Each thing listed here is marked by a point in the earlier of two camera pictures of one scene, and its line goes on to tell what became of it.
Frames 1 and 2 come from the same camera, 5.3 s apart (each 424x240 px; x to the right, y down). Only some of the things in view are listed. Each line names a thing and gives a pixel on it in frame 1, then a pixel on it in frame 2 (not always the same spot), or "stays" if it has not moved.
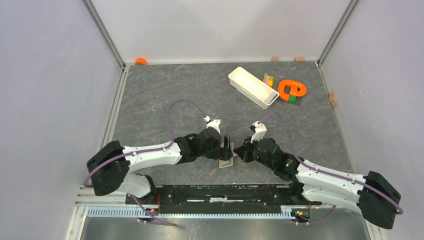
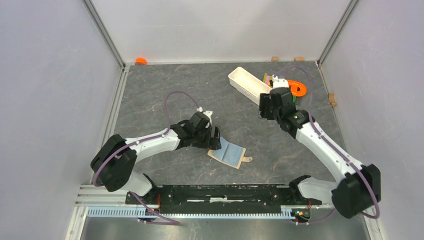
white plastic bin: (257, 91) stays
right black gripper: (247, 145) -> (265, 101)
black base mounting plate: (217, 198) stays
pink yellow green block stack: (268, 79) stays
